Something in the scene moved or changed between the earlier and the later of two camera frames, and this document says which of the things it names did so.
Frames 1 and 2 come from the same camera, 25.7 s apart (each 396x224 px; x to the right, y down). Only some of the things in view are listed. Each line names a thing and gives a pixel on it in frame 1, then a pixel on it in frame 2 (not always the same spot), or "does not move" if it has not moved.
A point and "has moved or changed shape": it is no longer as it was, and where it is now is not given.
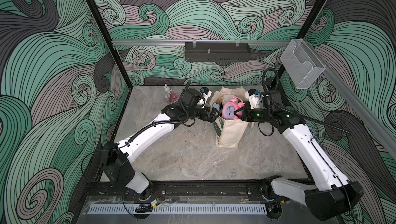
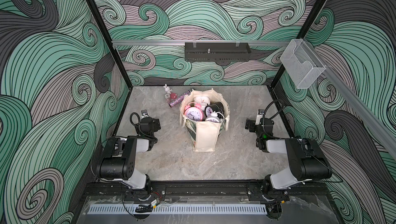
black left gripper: [211, 117] → [155, 125]
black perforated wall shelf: [217, 51] does not move
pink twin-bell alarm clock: [229, 107] has moved or changed shape
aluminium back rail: [182, 43] does not move
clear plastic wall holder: [301, 64] does not move
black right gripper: [246, 110] → [251, 123]
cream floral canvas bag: [229, 132] → [204, 135]
